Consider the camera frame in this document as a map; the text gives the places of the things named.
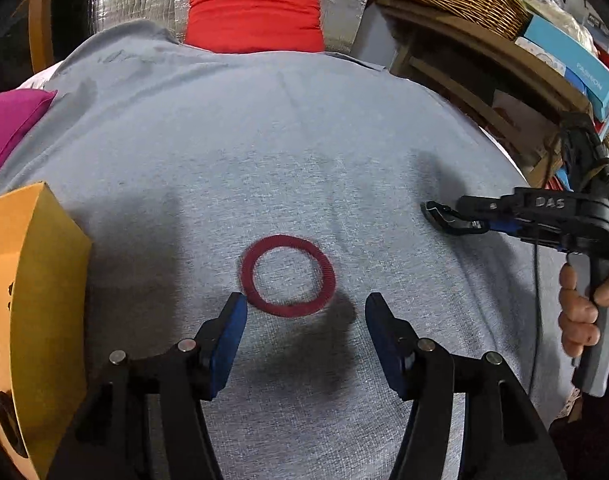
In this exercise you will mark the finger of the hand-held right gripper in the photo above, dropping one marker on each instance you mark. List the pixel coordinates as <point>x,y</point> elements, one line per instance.
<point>514,230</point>
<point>489,205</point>

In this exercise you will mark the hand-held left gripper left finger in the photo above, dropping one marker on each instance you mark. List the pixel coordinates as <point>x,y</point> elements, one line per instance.
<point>229,345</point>

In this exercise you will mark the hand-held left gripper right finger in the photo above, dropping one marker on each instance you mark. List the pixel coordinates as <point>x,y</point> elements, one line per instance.
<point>384,350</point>

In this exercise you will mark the black hair clip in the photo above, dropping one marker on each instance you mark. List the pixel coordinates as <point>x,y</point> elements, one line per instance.
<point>442,215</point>

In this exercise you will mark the orange cardboard box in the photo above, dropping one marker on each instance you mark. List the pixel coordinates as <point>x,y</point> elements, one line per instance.
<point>44,280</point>

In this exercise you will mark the person's right hand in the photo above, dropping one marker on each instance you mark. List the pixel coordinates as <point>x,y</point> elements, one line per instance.
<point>577,310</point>

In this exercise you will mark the wooden shelf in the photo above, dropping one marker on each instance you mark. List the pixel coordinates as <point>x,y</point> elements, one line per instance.
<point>484,60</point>

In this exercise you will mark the blue cardboard box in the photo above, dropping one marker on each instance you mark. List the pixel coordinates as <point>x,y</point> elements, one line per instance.
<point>569,55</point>

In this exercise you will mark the grey blanket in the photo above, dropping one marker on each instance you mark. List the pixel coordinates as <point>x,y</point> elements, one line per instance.
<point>284,160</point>

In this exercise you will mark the wicker basket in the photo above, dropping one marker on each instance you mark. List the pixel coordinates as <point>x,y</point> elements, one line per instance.
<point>459,0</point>

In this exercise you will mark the red cushion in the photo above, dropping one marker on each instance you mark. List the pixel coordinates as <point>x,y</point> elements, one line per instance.
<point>254,10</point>

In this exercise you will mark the magenta pillow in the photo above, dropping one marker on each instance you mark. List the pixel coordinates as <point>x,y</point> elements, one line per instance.
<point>9,120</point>

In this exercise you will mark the wooden chair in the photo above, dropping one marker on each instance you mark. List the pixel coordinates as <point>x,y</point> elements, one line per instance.
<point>37,20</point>

